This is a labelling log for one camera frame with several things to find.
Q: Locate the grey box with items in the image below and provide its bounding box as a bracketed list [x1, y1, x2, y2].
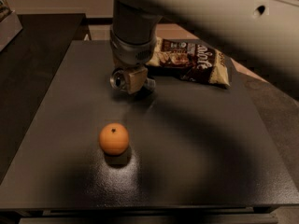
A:
[0, 0, 22, 51]

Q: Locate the silver redbull can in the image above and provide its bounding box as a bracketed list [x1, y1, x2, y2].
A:
[110, 68, 156, 93]

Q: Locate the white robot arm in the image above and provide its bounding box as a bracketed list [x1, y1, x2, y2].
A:
[111, 0, 299, 99]

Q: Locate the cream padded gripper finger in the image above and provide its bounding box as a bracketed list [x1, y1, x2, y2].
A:
[123, 66, 148, 94]

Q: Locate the orange fruit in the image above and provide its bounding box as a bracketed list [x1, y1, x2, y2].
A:
[99, 123, 129, 156]

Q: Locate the brown and cream chip bag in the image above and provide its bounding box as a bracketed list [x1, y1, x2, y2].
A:
[146, 37, 230, 87]

